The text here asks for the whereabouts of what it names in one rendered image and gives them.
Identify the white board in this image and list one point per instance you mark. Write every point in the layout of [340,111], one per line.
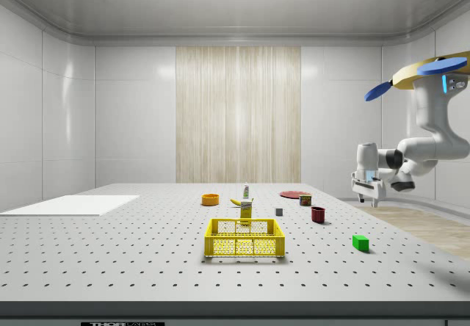
[66,205]

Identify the green block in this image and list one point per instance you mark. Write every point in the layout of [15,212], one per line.
[360,242]

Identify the banana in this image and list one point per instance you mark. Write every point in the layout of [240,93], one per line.
[236,202]

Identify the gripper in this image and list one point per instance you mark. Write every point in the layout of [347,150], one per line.
[369,187]

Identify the yellow basket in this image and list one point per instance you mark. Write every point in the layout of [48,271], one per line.
[244,247]

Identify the red plate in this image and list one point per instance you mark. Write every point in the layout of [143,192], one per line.
[292,194]

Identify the grey cube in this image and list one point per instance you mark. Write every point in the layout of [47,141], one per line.
[279,211]

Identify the small white bottle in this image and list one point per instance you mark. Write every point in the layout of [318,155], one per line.
[246,191]

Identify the yellow bowl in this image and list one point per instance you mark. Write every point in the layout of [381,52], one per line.
[210,200]

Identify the yellow white box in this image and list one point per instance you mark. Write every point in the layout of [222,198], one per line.
[246,209]

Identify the red mug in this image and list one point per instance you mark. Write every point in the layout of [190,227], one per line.
[318,214]

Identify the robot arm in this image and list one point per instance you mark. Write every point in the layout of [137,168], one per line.
[433,120]

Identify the flat-sided can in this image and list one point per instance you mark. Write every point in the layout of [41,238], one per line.
[305,200]

